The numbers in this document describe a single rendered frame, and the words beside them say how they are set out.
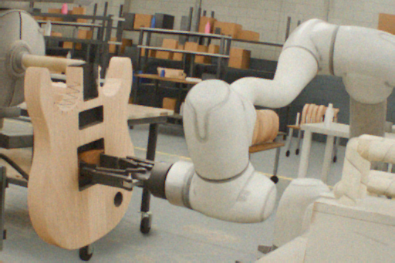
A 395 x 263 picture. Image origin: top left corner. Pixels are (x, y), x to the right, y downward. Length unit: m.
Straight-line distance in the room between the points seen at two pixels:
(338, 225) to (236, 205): 0.24
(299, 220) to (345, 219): 0.96
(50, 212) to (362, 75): 0.80
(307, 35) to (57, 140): 0.67
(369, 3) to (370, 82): 11.02
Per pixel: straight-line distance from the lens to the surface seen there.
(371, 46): 1.61
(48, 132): 1.32
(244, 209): 1.23
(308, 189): 2.02
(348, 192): 1.07
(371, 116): 1.72
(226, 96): 1.14
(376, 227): 1.06
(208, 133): 1.14
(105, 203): 1.52
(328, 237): 1.08
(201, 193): 1.25
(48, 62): 1.57
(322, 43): 1.63
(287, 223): 2.03
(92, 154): 1.45
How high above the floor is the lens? 1.31
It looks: 7 degrees down
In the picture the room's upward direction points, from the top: 7 degrees clockwise
